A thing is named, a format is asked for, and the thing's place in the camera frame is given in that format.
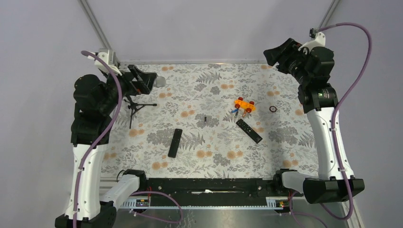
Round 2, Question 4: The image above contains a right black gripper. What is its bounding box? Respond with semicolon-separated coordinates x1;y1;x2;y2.
263;38;311;85

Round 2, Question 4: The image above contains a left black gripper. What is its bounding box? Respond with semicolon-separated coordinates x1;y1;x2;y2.
99;64;157;114

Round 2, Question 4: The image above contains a black remote control back up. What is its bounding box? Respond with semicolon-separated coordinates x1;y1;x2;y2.
168;129;182;158

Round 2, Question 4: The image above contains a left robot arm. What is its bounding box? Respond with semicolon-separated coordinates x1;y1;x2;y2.
55;65;166;228

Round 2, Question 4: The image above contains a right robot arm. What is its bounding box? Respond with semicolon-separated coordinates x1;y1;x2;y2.
263;38;365;204

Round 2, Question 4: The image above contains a black remote control with buttons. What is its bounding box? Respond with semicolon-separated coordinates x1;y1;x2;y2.
236;119;262;143

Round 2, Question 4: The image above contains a grey microphone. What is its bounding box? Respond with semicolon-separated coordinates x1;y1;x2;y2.
153;76;166;88

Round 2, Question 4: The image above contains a floral table mat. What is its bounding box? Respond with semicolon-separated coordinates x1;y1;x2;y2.
101;64;318;178

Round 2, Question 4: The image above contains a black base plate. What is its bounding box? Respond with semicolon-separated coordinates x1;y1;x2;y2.
138;178;293;208

